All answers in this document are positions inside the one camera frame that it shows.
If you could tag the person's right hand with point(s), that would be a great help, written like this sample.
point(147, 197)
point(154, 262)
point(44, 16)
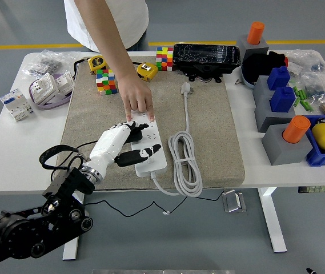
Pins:
point(136, 95)

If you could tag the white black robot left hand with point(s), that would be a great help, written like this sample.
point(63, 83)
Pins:
point(108, 145)

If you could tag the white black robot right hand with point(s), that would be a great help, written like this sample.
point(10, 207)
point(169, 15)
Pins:
point(310, 271)

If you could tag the black plug adapter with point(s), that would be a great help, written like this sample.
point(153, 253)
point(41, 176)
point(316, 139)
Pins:
point(137, 137)

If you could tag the white power strip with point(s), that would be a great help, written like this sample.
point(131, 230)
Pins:
point(158, 164)

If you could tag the person's right forearm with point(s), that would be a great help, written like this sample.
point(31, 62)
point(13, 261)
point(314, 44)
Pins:
point(110, 42)

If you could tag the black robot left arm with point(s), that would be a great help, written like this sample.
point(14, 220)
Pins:
point(65, 185)

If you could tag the yellow tape measure silver clip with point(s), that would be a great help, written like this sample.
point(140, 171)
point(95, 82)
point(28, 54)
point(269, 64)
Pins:
point(148, 71)

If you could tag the colourful puzzle cube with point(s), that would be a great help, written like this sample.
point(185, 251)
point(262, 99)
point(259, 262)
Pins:
point(164, 58)
point(106, 82)

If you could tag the yellow tape measure black label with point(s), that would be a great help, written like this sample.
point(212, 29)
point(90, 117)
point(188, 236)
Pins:
point(97, 63)

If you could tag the grey-brown mat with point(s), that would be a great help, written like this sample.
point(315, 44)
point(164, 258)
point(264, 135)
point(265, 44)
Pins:
point(208, 128)

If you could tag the black device wrapped in film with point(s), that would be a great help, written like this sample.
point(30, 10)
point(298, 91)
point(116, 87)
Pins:
point(205, 55)

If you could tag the black table control panel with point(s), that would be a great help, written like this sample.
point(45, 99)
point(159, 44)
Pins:
point(319, 189)

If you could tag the clear bag grey screws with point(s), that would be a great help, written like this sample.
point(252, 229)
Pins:
point(46, 61)

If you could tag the white circuit breaker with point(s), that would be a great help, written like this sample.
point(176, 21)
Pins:
point(16, 105)

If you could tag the small metal screw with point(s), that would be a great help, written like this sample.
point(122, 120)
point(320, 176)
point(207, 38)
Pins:
point(238, 81)

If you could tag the silver metal box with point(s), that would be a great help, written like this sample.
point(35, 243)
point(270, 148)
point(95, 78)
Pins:
point(233, 202)

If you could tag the pale blue round base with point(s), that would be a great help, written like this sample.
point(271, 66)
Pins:
point(248, 82)

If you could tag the blue plastic bin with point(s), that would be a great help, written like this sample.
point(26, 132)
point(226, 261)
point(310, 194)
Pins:
point(319, 158)

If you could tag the grey block with round hole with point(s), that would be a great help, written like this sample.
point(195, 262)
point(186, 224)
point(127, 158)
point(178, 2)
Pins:
point(243, 45)
point(279, 148)

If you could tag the black cloth bundle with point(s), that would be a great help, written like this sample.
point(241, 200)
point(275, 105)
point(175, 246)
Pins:
point(256, 65)

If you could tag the grey stepped block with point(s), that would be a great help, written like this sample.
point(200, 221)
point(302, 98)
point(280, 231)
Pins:
point(262, 108)

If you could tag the orange cylinder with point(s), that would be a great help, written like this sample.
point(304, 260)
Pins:
point(255, 32)
point(295, 129)

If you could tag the blue plastic block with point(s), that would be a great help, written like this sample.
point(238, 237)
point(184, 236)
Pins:
point(277, 78)
point(282, 100)

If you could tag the black white toy figure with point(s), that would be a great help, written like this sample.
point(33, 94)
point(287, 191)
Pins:
point(320, 121)

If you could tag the clear bag white parts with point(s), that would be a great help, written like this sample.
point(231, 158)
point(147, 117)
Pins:
point(308, 61)

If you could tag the clear bag blue parts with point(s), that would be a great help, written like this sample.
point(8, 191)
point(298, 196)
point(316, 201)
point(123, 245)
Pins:
point(316, 88)

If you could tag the white wall socket panel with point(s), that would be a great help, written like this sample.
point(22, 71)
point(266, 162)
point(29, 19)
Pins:
point(42, 87)
point(63, 82)

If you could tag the green plastic wall anchor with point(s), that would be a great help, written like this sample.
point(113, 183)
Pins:
point(296, 101)
point(295, 90)
point(304, 94)
point(307, 105)

